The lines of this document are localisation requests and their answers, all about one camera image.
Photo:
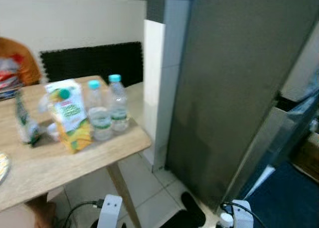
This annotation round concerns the grey fridge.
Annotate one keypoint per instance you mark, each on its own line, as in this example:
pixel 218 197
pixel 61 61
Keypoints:
pixel 229 78

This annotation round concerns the brown cardboard box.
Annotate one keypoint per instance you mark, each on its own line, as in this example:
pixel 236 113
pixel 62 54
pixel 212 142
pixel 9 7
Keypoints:
pixel 306 156

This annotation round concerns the dark blue floor mat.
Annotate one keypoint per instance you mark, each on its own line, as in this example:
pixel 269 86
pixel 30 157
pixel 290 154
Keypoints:
pixel 289 203

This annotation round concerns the black robot foot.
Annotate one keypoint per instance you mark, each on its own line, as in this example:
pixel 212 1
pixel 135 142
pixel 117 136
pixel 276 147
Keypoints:
pixel 192 208

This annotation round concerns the teal-capped clear water bottle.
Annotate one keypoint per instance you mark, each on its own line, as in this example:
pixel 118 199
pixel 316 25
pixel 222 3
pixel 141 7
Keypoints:
pixel 119 108
pixel 99 116

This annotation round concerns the yellow green juice carton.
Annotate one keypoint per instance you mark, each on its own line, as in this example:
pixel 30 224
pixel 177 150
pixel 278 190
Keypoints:
pixel 70 116

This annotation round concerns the light wooden table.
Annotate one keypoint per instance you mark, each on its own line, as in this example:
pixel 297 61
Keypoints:
pixel 50 173

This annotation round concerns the person bare leg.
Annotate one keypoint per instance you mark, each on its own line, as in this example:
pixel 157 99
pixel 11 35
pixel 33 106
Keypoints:
pixel 40 213

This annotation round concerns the pale plate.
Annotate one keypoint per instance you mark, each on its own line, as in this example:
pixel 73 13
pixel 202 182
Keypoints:
pixel 3 168

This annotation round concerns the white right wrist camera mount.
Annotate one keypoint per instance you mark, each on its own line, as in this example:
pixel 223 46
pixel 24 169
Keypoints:
pixel 242 215

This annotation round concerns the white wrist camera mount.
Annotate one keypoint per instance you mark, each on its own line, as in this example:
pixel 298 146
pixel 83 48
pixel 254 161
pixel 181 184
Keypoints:
pixel 109 210
pixel 242 215

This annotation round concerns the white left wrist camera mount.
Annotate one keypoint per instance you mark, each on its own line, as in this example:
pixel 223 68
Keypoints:
pixel 109 210

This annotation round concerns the black foam wall mat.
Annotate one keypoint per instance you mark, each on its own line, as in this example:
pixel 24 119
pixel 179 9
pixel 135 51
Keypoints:
pixel 89 63

